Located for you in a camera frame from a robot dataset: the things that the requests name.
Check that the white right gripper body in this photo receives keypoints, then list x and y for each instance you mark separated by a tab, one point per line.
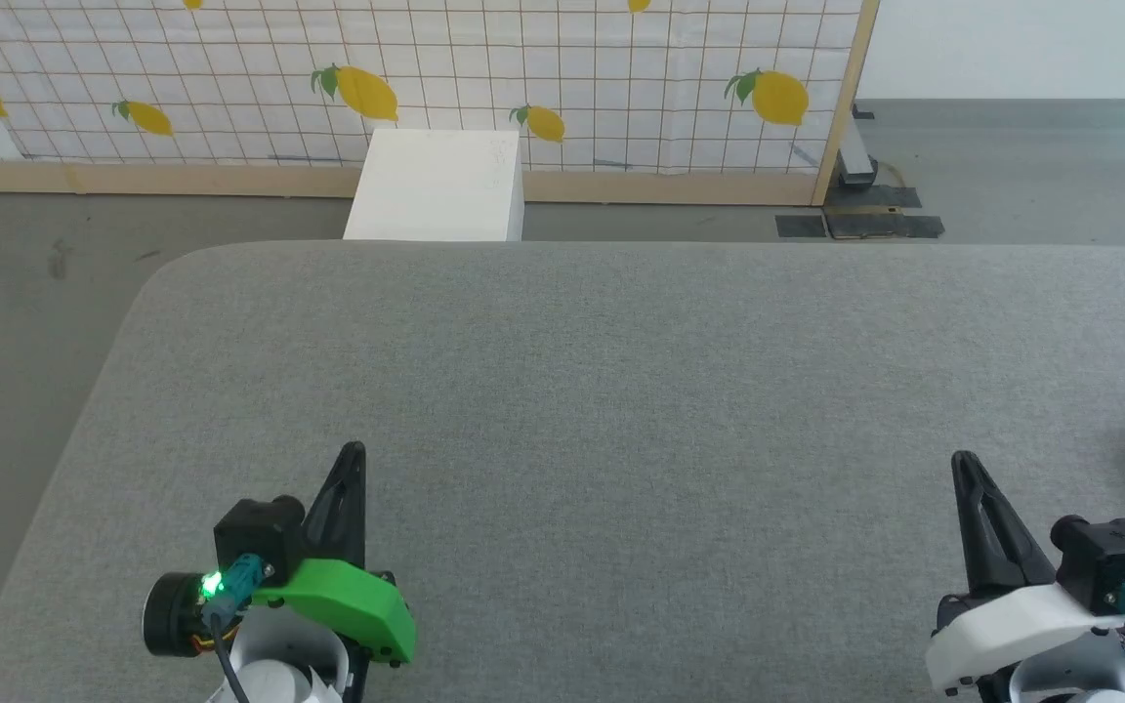
1002	630

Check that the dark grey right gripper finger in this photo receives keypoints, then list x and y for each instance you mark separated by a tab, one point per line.
980	561
1021	557

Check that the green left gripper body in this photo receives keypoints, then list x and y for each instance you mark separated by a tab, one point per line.
357	610

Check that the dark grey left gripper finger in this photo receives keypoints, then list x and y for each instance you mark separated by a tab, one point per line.
316	542
353	537

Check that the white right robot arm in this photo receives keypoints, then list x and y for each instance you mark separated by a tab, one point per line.
1080	683

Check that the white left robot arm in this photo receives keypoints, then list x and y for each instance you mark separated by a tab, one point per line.
274	674

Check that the long black floor tape patch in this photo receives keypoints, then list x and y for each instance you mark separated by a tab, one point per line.
890	226

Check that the white rectangular box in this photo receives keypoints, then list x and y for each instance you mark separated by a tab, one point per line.
440	186

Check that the small black floor tape patch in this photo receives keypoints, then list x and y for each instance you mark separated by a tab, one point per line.
801	227

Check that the black floor plate under foot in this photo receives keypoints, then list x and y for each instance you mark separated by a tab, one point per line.
875	196

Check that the grey metal panel foot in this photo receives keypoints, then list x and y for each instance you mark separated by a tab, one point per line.
857	156

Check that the lemon print grid screen panel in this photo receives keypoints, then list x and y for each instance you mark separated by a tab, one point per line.
523	59

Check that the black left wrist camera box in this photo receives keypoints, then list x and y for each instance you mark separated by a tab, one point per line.
260	532

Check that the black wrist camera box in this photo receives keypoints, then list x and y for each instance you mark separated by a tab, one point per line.
1109	561
260	532

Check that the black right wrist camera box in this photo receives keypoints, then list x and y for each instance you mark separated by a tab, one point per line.
1109	561

